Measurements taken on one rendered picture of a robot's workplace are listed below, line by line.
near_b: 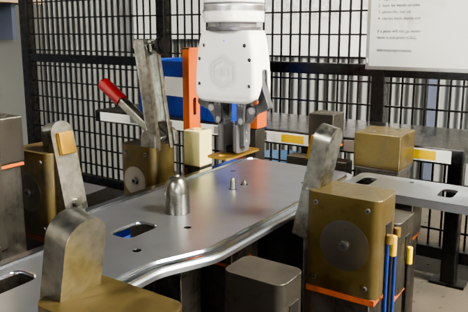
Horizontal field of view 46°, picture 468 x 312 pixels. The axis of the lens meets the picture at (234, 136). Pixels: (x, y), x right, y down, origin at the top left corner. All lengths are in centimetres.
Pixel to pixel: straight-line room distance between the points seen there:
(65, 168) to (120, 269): 24
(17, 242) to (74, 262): 40
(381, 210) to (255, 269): 16
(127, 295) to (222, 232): 26
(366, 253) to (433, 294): 61
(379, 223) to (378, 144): 34
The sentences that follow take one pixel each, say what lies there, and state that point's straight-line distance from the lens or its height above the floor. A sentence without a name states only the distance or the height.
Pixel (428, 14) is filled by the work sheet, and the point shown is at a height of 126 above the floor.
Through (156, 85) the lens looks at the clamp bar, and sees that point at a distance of 88.
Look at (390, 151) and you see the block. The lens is 94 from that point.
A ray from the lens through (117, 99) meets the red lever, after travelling 92.
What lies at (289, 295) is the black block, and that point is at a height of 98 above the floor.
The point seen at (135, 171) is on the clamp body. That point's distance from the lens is 89.
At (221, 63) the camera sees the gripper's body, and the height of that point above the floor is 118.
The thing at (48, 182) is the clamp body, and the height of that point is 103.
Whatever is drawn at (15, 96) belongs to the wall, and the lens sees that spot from 439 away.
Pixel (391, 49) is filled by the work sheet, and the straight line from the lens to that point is 125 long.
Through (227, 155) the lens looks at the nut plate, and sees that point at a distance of 77.
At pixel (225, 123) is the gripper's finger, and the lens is 79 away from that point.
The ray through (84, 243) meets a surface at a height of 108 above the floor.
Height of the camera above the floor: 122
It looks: 11 degrees down
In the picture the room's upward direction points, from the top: straight up
